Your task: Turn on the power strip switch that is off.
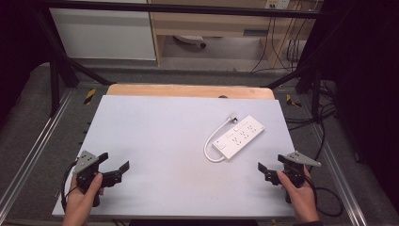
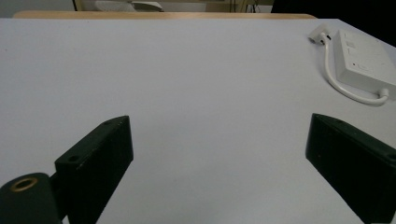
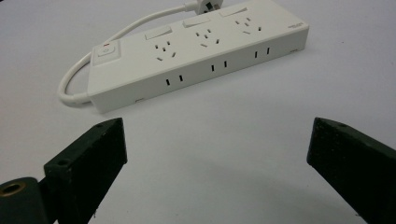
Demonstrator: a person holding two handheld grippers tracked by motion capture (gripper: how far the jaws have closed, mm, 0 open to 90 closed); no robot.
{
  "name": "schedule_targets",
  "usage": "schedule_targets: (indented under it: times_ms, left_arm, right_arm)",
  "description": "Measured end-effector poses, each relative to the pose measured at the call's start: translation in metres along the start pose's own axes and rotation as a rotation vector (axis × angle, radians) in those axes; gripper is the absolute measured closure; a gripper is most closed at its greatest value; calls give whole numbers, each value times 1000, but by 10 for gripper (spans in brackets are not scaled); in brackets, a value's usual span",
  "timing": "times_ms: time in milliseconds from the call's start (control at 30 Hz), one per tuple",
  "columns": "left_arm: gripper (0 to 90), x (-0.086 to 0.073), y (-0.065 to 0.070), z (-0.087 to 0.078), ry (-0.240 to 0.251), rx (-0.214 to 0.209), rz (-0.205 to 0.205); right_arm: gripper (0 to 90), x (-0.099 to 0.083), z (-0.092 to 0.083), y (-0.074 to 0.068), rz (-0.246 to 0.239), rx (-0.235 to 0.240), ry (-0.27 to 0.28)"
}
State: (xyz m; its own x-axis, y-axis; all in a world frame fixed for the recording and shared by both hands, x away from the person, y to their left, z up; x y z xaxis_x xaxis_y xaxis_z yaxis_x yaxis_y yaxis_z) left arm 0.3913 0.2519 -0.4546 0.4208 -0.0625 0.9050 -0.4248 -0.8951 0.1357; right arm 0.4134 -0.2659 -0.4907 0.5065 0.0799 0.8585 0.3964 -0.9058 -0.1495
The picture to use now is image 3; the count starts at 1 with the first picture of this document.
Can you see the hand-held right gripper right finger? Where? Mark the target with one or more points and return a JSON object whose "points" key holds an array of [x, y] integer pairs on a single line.
{"points": [[351, 161]]}

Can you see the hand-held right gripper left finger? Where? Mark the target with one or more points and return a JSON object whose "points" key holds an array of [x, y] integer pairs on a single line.
{"points": [[90, 165]]}

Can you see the white power strip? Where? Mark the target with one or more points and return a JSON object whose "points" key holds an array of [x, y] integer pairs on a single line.
{"points": [[199, 56]]}

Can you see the white power plug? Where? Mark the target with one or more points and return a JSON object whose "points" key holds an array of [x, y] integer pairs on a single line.
{"points": [[207, 6]]}

